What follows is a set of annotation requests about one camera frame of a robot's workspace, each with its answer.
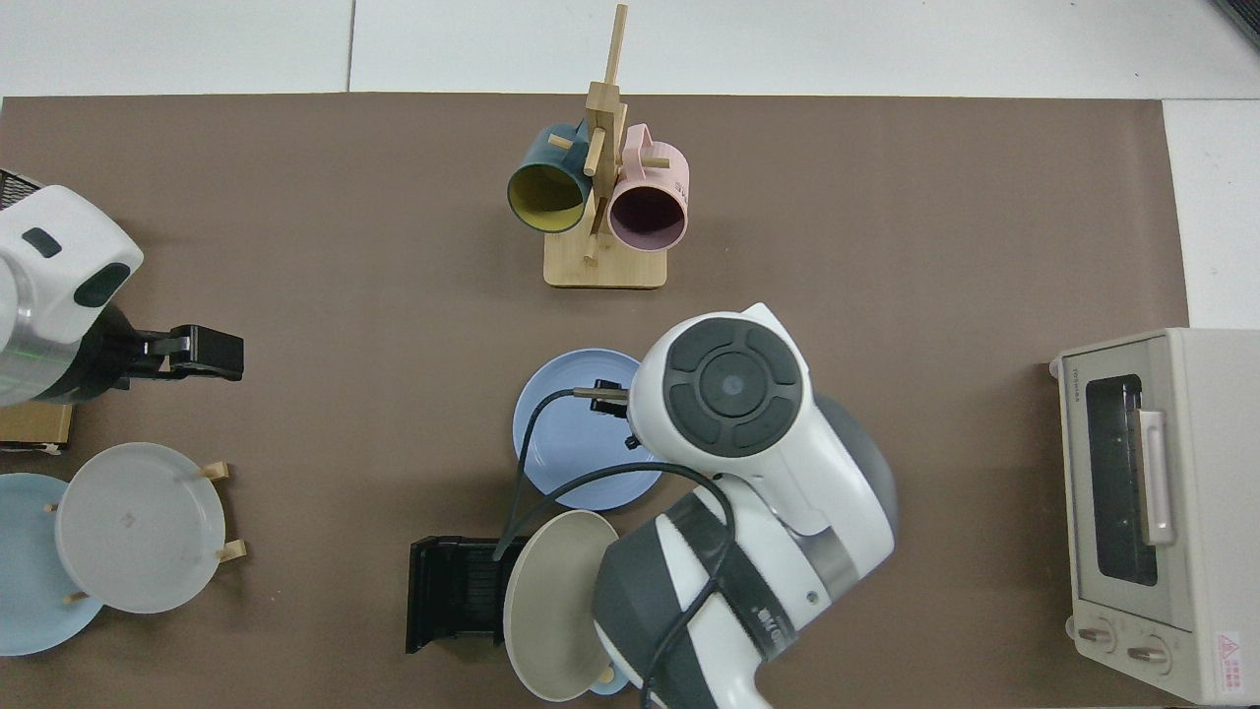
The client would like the wire basket with wooden floor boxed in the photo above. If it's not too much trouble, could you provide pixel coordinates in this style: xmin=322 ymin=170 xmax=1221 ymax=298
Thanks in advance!
xmin=0 ymin=169 xmax=76 ymax=455

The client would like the pale toaster oven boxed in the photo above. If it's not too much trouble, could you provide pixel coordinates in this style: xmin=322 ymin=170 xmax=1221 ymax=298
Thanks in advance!
xmin=1048 ymin=328 xmax=1260 ymax=706

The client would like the light blue plate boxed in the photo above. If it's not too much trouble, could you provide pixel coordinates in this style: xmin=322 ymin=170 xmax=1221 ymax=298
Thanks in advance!
xmin=0 ymin=473 xmax=105 ymax=657

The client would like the dark grey slatted object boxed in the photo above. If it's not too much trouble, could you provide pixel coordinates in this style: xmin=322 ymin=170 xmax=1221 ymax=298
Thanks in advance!
xmin=1211 ymin=0 xmax=1260 ymax=50

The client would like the dark teal cup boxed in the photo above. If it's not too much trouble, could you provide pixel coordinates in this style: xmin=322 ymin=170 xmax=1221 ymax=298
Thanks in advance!
xmin=507 ymin=121 xmax=593 ymax=234

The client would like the pink cup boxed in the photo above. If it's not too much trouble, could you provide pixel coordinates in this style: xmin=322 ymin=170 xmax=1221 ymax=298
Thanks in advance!
xmin=607 ymin=123 xmax=690 ymax=253

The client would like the wooden cup stand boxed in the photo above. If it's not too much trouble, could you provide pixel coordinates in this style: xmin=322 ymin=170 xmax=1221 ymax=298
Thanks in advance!
xmin=543 ymin=3 xmax=670 ymax=290

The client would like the greyish white plate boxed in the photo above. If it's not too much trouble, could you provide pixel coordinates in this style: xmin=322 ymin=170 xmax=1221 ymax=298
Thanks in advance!
xmin=54 ymin=442 xmax=227 ymax=614

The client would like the wooden plate stand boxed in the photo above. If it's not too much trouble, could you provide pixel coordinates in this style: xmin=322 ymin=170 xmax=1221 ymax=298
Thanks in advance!
xmin=44 ymin=461 xmax=247 ymax=605

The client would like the brown table cloth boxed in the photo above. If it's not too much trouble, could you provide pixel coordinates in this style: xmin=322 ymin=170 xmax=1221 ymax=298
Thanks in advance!
xmin=0 ymin=93 xmax=1190 ymax=709

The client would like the beige plate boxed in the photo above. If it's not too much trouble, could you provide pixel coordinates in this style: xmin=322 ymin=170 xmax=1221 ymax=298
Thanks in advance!
xmin=502 ymin=509 xmax=623 ymax=702

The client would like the black dish rack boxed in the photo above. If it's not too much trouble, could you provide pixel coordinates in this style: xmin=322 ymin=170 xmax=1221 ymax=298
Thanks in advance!
xmin=406 ymin=535 xmax=515 ymax=655

